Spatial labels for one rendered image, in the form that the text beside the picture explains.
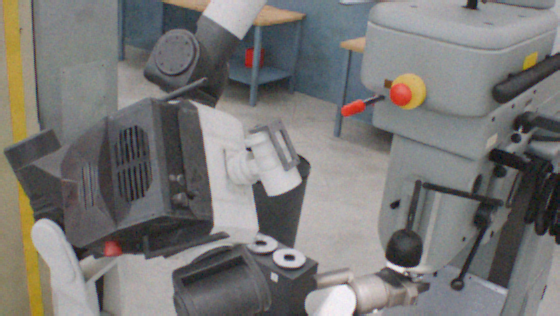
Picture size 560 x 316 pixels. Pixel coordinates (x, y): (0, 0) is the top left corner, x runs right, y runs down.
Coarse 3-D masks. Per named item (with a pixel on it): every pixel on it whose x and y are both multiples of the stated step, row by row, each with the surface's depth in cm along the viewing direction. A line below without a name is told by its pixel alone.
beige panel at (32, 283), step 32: (0, 0) 216; (0, 32) 220; (0, 64) 224; (32, 64) 235; (0, 96) 229; (32, 96) 240; (0, 128) 233; (32, 128) 245; (0, 160) 237; (0, 192) 242; (0, 224) 247; (32, 224) 259; (0, 256) 251; (32, 256) 265; (0, 288) 256; (32, 288) 270
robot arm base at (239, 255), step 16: (224, 256) 107; (240, 256) 107; (176, 272) 104; (192, 272) 104; (208, 272) 105; (256, 272) 104; (176, 288) 101; (256, 288) 103; (176, 304) 103; (192, 304) 99
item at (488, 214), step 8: (480, 208) 130; (488, 208) 130; (496, 208) 133; (480, 216) 130; (488, 216) 130; (480, 224) 131; (488, 224) 131; (480, 232) 131; (480, 240) 130; (472, 248) 130; (472, 256) 130; (464, 264) 129; (464, 272) 129; (456, 280) 128; (456, 288) 127
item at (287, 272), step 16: (256, 240) 174; (272, 240) 174; (256, 256) 168; (272, 256) 169; (288, 256) 169; (304, 256) 169; (272, 272) 164; (288, 272) 163; (304, 272) 164; (272, 288) 166; (288, 288) 162; (304, 288) 167; (272, 304) 168; (288, 304) 164; (304, 304) 170
